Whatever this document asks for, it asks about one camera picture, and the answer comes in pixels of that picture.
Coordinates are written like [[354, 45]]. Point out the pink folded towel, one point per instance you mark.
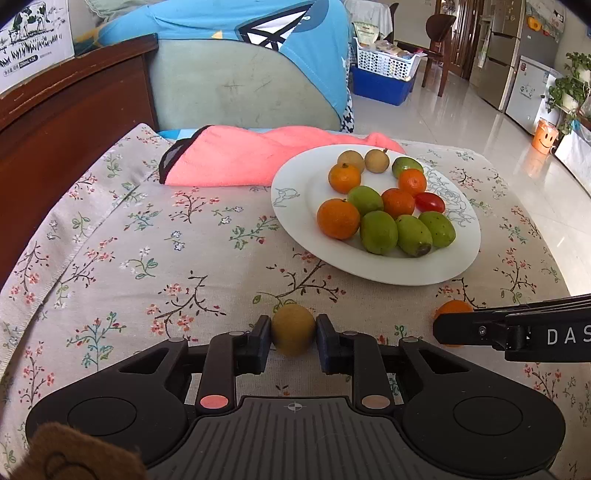
[[225, 156]]

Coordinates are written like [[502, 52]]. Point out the brown kiwi hidden small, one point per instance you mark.
[[352, 158]]

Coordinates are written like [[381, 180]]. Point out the small orange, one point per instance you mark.
[[452, 306]]

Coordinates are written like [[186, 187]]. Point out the white milk carton box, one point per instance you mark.
[[36, 38]]

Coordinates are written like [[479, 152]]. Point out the dark wooden chair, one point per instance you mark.
[[423, 25]]

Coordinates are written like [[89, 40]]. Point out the brown kiwi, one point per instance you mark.
[[377, 161], [293, 330]]

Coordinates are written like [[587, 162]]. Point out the large orange top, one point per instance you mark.
[[344, 177]]

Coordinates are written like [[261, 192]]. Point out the potted green plant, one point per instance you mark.
[[569, 93]]

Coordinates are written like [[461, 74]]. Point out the houndstooth sofa cover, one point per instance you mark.
[[348, 118]]

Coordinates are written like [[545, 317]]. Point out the green fruit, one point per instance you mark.
[[415, 239], [403, 163], [379, 232], [365, 199], [442, 230]]

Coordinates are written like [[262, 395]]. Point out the dark wooden cabinet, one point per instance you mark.
[[56, 125]]

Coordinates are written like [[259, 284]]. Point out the green fruit bottom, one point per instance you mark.
[[403, 163]]

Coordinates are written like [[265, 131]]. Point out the blue plastic bin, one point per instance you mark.
[[377, 87]]

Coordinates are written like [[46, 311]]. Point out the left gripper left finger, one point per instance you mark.
[[229, 356]]

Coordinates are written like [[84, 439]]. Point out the silver refrigerator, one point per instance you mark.
[[516, 69]]

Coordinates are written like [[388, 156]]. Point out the brown knitted sleeve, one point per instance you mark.
[[57, 451]]

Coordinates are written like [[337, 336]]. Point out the red cherry tomato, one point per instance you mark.
[[427, 201]]

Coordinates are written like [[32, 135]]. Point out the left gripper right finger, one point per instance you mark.
[[358, 356]]

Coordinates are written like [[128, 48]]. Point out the blue garment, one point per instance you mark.
[[313, 35]]

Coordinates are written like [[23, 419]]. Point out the floral tablecloth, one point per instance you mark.
[[123, 262]]

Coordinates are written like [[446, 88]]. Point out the orange smiley bucket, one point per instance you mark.
[[544, 137]]

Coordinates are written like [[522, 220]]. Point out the white plastic basket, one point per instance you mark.
[[387, 65]]

